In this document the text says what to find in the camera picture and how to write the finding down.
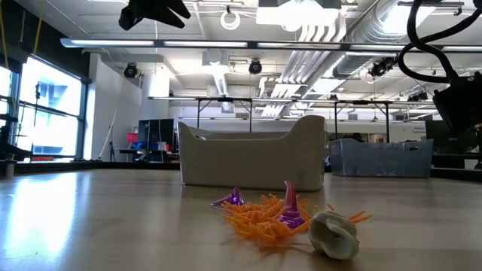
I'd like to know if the black aluminium table frame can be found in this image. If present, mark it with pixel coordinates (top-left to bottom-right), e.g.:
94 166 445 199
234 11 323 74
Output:
0 160 482 181

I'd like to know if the white leaning pole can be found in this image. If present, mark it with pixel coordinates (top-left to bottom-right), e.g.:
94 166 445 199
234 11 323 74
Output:
98 108 119 159

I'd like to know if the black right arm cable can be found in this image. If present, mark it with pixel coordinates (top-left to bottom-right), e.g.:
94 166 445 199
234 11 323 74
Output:
397 0 482 84

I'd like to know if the small pale plastic skull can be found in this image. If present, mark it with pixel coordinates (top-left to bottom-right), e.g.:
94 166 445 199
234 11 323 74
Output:
307 209 361 260

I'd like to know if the dark translucent plastic bin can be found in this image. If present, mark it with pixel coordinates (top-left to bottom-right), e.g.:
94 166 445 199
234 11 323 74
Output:
327 138 434 178

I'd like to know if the black computer monitor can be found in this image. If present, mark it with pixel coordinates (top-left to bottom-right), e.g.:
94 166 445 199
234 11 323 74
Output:
138 118 176 152
425 120 477 151

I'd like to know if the black overhead crossbar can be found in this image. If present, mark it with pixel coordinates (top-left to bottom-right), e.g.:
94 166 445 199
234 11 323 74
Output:
59 37 482 53

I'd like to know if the black chair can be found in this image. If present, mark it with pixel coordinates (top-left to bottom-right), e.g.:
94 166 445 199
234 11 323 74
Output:
0 112 33 162

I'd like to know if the dark background desk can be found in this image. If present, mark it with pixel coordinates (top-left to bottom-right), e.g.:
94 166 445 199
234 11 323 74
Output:
432 152 482 170

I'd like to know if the yellow hanging strap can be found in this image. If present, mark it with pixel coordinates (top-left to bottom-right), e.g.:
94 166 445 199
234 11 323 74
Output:
32 13 43 56

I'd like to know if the orange plastic spider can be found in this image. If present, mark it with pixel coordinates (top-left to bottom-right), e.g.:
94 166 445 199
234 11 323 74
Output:
348 209 374 226
221 200 283 227
259 193 313 212
225 210 313 246

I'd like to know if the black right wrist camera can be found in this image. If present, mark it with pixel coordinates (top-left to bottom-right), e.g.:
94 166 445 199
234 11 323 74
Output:
432 73 482 133

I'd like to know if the white plastic bin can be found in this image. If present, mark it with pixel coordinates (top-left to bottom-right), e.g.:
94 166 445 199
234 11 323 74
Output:
177 114 328 192

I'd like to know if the white cable ring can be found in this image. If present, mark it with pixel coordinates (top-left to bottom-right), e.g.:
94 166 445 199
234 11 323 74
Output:
220 10 242 32

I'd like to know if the purple translucent plastic cone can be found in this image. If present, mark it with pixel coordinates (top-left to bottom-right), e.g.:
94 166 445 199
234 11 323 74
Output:
279 180 304 230
210 187 245 208

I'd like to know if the black frame background table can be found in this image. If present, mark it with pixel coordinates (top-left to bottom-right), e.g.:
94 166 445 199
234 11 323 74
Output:
194 96 254 132
333 99 393 145

